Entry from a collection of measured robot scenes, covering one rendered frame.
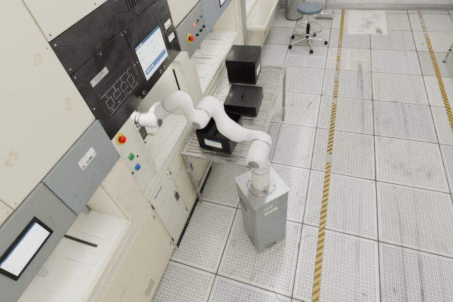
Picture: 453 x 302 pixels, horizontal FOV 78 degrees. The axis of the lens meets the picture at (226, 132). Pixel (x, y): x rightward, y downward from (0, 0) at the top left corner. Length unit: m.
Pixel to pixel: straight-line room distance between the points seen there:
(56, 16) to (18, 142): 0.49
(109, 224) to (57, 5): 1.25
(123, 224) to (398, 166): 2.53
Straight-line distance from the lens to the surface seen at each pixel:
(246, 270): 2.51
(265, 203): 1.87
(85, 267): 1.90
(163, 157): 2.09
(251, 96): 2.43
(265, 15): 3.80
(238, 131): 1.57
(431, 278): 2.76
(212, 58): 2.98
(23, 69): 1.22
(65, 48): 1.33
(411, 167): 3.27
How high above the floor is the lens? 2.39
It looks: 45 degrees down
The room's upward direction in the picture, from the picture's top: 10 degrees counter-clockwise
